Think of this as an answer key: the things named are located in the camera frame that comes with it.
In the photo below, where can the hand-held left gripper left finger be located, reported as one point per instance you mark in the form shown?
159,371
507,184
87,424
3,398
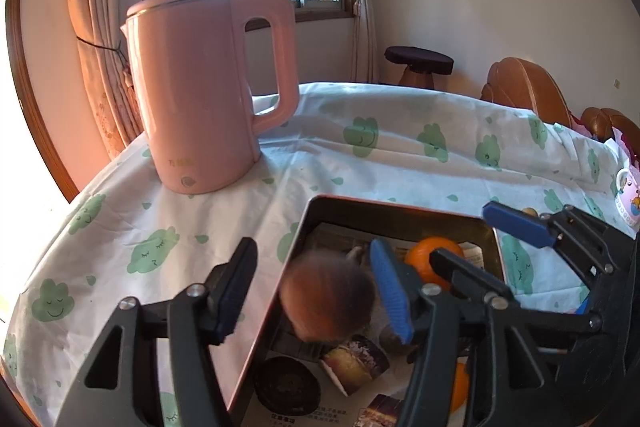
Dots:
232,302

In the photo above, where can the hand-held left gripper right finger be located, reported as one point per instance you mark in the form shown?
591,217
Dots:
392,292

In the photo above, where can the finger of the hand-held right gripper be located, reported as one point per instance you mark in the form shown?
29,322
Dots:
515,222
465,272

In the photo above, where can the large smooth orange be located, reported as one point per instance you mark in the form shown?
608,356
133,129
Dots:
425,257

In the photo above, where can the brown round root vegetable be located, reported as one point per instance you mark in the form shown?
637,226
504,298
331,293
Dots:
327,294

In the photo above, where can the pink tin box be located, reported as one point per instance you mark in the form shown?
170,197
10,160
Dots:
400,219

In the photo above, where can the bumpy mandarin orange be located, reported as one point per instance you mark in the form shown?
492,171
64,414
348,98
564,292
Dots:
459,387

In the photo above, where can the small olive-brown fruit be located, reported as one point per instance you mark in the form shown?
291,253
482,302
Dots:
530,211

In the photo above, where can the pink cartoon cat cup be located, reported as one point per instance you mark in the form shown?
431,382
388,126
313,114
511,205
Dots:
627,199

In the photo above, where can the white tablecloth green cloud print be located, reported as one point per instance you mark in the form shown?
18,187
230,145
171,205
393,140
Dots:
150,217

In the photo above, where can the pink cloth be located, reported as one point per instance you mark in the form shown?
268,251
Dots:
627,149

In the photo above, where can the dark round stool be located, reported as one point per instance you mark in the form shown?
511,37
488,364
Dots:
417,59

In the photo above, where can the pink electric kettle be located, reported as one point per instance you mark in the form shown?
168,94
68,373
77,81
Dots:
200,97

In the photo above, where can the patterned pink curtain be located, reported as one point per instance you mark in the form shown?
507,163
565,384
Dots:
100,7

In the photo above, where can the brown wooden frame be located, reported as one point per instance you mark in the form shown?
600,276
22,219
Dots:
40,117

